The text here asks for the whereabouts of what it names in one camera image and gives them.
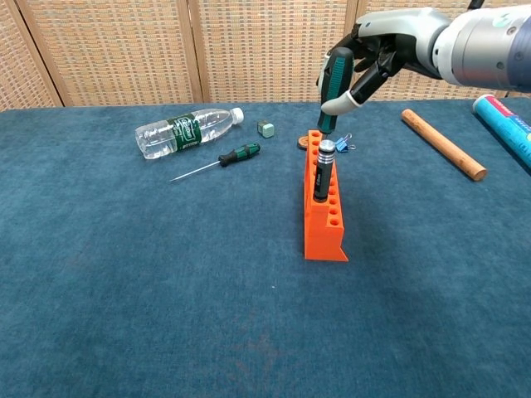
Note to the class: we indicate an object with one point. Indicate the black silver precision screwdriver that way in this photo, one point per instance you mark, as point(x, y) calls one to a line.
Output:
point(322, 178)

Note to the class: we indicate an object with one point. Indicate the small grey green block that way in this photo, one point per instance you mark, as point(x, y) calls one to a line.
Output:
point(266, 129)

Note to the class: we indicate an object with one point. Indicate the blue cling film roll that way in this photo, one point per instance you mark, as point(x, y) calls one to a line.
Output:
point(506, 124)

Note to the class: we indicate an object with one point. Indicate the woven bamboo folding screen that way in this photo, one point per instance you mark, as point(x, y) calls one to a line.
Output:
point(265, 49)

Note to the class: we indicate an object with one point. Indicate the orange tool holder rack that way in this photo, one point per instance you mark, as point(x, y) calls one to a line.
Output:
point(323, 244)

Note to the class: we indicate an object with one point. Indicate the blue binder clip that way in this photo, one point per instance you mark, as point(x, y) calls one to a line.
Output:
point(341, 144)

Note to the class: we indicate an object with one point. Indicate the wooden rod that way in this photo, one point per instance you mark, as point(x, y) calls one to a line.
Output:
point(444, 145)

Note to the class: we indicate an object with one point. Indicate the round brown black gadget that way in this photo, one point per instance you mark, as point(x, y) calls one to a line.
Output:
point(302, 142)

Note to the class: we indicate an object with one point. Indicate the blue felt table mat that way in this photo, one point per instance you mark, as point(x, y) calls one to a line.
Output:
point(124, 269)

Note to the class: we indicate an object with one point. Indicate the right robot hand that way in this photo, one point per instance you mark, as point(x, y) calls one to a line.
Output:
point(406, 29)

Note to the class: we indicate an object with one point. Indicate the clear plastic water bottle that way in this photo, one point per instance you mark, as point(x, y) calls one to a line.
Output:
point(182, 132)

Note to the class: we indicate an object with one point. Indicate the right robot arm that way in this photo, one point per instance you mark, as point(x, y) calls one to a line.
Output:
point(485, 49)

